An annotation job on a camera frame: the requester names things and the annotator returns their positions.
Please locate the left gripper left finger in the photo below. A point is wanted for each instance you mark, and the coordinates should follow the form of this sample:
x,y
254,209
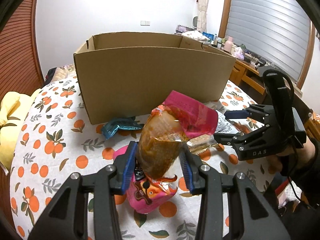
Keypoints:
x,y
65,217

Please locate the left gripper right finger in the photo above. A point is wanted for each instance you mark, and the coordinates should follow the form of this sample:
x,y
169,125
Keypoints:
x,y
231,206

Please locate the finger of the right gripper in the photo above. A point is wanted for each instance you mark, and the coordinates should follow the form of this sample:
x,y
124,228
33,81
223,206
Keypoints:
x,y
238,114
230,139

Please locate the brown sesame bar pack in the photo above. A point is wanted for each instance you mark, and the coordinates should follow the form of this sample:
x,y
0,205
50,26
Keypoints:
x,y
201,143

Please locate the brown louvered wardrobe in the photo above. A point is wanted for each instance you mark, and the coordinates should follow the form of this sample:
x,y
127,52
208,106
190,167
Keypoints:
x,y
20,66

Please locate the floral beige curtain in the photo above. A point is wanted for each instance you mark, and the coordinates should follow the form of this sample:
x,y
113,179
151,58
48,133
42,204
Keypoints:
x,y
202,6

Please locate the pink plastic bag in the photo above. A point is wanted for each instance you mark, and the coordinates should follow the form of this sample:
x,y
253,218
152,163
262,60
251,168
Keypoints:
x,y
238,53

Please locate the pink bottle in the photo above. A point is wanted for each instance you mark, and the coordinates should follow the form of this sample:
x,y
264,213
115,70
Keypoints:
x,y
228,44

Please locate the pink pack with brown food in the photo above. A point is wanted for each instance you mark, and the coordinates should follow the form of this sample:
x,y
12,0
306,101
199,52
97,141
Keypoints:
x,y
168,128

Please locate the yellow plush toy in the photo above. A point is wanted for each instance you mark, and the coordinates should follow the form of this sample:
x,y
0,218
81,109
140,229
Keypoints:
x,y
14,109

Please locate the orange print tablecloth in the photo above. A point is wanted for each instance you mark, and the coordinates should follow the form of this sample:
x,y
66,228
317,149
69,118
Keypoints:
x,y
57,139

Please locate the grey window blind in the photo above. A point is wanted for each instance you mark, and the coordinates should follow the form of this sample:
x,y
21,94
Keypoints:
x,y
277,30

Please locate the small silver white snack pack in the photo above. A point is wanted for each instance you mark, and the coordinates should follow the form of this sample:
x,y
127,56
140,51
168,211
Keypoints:
x,y
224,126

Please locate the teal blue snack wrapper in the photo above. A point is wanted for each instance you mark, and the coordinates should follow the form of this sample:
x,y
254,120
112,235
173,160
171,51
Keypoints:
x,y
116,124

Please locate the pink cartoon snack bag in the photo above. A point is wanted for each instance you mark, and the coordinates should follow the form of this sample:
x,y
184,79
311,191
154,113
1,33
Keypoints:
x,y
145,194

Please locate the person's right hand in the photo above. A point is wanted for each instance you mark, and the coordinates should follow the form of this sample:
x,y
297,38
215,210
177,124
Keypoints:
x,y
292,158

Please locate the brown cardboard box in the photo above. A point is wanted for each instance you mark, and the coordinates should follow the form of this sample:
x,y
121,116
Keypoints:
x,y
127,74

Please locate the white wall switch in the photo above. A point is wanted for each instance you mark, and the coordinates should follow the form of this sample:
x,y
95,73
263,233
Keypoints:
x,y
145,23

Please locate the wooden sideboard cabinet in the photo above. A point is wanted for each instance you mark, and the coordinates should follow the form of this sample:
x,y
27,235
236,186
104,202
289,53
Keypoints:
x,y
248,78

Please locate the folded floral cloth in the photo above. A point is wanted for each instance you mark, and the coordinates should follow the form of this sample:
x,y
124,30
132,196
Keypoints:
x,y
195,35

